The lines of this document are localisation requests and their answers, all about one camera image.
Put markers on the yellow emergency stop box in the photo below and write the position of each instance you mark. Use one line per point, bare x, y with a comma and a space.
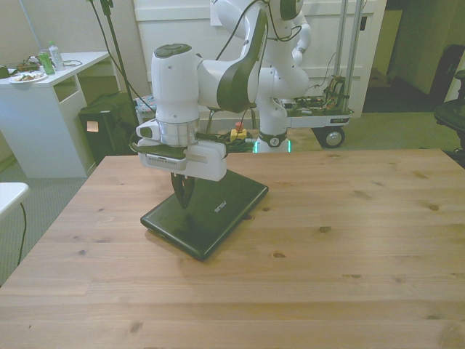
238, 135

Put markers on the white rounded table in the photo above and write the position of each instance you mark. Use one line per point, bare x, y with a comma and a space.
11, 196

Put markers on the white paper sheet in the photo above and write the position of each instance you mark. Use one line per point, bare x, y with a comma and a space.
213, 18

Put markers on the white desk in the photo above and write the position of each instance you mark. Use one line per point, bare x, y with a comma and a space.
36, 120

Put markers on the wheeled equipment cart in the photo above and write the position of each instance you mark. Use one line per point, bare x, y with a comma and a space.
319, 120

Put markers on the black office chair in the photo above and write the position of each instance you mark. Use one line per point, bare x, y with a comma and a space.
450, 112

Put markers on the dark wooden chair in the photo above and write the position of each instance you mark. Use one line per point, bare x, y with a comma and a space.
210, 118

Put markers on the black laptop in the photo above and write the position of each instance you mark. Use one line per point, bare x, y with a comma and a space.
225, 207

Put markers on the wrist camera on dark mount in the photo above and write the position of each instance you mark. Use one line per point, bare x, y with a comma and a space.
163, 161

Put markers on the small white side table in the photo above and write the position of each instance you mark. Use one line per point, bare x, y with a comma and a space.
145, 117

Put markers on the white plate with food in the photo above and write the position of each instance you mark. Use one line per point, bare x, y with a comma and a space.
27, 78

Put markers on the black tripod pole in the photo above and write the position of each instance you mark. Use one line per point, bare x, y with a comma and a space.
118, 62

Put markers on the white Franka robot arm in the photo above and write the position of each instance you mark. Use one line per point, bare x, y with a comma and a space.
174, 83

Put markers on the orange sticky note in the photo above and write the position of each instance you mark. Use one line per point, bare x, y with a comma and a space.
92, 126

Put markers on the clear plastic bottle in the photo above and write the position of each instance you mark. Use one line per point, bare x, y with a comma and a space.
57, 56

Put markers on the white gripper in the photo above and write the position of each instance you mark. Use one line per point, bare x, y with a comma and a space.
207, 161

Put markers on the green drink can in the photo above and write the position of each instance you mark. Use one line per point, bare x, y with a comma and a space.
46, 63

